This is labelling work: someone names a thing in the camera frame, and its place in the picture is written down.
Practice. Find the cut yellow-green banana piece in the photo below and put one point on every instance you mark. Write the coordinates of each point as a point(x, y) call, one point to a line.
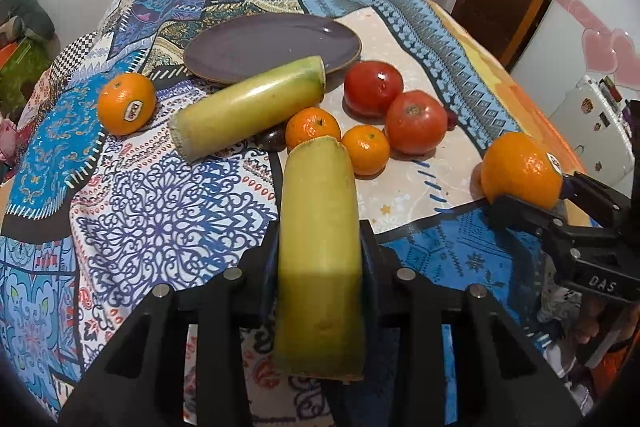
point(319, 324)

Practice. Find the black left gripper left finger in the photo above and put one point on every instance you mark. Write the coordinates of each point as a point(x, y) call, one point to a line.
point(138, 377)

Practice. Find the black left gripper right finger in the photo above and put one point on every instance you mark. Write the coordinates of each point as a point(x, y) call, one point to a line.
point(449, 357)

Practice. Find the red tomato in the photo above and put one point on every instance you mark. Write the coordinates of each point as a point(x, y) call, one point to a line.
point(415, 123)
point(370, 87)

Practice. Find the dark purple ceramic plate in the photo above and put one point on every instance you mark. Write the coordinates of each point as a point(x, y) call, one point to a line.
point(248, 45)

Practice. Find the orange with Dole sticker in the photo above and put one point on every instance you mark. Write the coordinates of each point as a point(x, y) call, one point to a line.
point(515, 164)

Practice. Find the long yellow-green banana piece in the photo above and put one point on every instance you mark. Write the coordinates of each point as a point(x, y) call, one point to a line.
point(253, 105)

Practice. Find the right human hand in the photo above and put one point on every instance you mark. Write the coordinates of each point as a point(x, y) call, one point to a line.
point(587, 327)

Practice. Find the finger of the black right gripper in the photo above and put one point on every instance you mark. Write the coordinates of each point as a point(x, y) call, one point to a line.
point(510, 212)
point(602, 203)

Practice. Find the white bag with stickers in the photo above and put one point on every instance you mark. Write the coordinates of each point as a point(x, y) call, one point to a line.
point(591, 122)

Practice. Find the pile of clothes and boxes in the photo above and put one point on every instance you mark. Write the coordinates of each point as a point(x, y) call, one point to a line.
point(28, 42)

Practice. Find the patchwork patterned bedspread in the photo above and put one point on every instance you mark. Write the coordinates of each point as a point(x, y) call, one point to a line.
point(94, 220)

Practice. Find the small mandarin orange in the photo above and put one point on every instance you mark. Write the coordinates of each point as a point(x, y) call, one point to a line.
point(368, 149)
point(308, 124)

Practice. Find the orange with white sticker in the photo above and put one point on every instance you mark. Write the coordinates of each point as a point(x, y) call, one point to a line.
point(126, 103)

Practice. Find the white wardrobe with pink hearts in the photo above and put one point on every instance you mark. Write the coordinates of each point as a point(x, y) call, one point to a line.
point(576, 38)

